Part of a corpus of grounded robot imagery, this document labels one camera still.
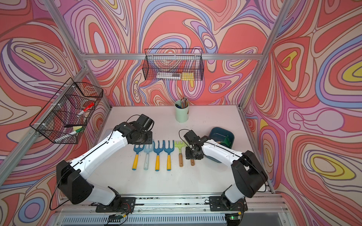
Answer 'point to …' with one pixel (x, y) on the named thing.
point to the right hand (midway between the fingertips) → (191, 159)
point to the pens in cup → (184, 103)
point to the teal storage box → (219, 134)
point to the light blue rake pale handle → (148, 150)
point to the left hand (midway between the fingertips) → (150, 139)
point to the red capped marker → (86, 108)
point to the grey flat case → (108, 131)
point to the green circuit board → (114, 218)
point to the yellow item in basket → (187, 76)
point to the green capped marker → (65, 136)
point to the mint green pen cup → (182, 115)
